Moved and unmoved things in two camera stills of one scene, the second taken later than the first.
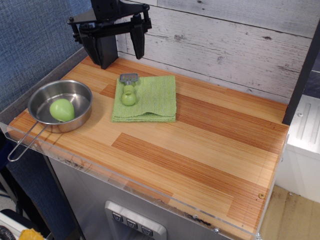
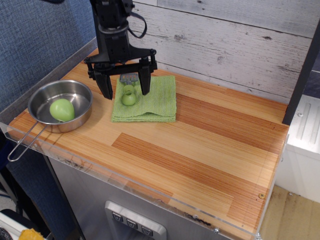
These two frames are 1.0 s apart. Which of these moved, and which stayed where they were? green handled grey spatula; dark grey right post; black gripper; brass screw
Moved: black gripper
Stayed: green handled grey spatula; dark grey right post; brass screw
